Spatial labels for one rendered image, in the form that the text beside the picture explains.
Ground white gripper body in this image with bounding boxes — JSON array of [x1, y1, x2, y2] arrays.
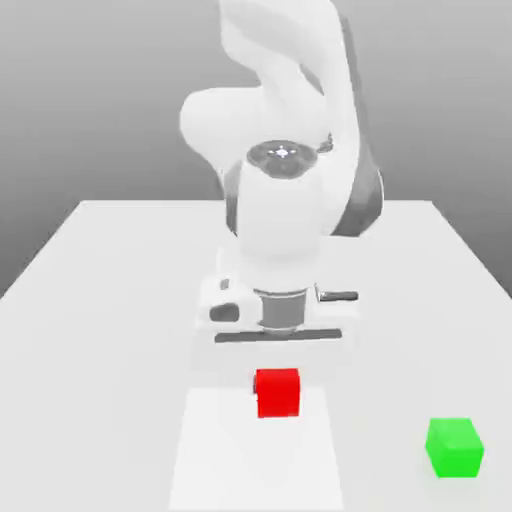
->
[[193, 306, 361, 370]]

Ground small red cube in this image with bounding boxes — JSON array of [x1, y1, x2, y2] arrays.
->
[[252, 367, 301, 420]]

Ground small green cube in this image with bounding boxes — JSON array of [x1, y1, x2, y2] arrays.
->
[[424, 416, 486, 480]]

